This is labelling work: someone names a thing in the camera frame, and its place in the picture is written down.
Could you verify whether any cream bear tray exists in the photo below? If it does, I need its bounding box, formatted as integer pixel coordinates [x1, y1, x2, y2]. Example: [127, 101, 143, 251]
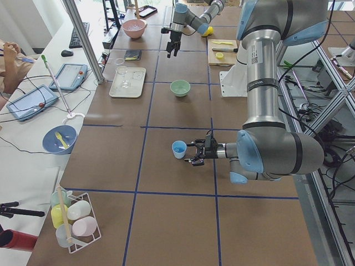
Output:
[109, 66, 146, 98]

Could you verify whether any black keyboard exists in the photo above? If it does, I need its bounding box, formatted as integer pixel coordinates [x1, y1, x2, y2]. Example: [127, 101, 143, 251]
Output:
[68, 22, 90, 49]

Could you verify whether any grey folded cloth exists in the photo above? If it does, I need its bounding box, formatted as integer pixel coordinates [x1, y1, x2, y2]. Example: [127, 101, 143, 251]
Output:
[124, 49, 142, 61]

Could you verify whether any blue teach pendant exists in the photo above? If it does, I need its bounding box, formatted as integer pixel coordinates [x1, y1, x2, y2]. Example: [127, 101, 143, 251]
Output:
[55, 63, 88, 91]
[6, 85, 58, 121]

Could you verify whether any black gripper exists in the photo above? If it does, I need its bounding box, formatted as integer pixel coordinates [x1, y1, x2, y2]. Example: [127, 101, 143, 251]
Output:
[184, 135, 226, 166]
[166, 30, 182, 58]

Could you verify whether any blue bowl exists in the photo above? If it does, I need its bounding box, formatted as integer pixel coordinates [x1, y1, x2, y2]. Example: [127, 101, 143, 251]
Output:
[42, 125, 78, 155]

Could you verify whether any person forearm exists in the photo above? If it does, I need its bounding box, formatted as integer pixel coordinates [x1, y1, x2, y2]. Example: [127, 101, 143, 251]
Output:
[1, 40, 21, 94]

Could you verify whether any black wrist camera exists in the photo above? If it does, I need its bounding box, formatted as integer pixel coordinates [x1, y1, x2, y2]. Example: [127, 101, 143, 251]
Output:
[161, 27, 170, 34]

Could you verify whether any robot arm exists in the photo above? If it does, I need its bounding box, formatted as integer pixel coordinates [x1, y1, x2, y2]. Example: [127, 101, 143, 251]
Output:
[189, 1, 328, 183]
[161, 1, 225, 58]

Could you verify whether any green bowl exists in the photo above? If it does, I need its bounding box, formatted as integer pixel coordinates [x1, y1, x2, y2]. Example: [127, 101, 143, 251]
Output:
[170, 80, 191, 97]

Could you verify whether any light blue plastic cup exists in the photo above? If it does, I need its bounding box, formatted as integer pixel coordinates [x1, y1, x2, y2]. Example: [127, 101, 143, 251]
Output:
[171, 140, 187, 159]

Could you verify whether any lemon half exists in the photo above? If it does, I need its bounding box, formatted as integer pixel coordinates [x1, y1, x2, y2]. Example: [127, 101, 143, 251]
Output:
[215, 52, 224, 60]

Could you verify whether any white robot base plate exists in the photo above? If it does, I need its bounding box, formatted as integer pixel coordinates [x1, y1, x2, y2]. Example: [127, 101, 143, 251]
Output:
[219, 44, 249, 98]

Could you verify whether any yellow plastic fork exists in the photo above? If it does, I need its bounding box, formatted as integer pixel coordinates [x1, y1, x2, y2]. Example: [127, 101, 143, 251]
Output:
[55, 132, 69, 149]

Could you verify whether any yellow lemon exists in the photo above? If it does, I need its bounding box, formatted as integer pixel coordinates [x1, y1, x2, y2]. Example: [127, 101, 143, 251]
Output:
[201, 27, 214, 37]

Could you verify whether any wooden cutting board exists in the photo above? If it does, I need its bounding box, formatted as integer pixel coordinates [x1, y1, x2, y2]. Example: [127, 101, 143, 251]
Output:
[207, 39, 238, 66]

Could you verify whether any yellow plastic knife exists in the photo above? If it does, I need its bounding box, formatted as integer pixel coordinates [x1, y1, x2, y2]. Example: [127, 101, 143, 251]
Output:
[212, 41, 234, 45]

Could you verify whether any clear wine glass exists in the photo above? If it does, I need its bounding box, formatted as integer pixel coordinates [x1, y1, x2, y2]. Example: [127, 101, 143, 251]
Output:
[116, 65, 130, 89]

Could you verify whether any white wire cup rack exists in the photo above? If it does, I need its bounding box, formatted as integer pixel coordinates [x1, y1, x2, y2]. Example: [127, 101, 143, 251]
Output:
[50, 186, 102, 254]

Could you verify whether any black computer mouse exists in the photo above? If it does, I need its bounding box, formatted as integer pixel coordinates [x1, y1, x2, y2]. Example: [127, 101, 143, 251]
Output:
[61, 49, 74, 57]

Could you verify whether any pink bowl of ice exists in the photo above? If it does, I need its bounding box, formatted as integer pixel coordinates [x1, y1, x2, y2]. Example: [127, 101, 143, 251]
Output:
[122, 19, 148, 39]

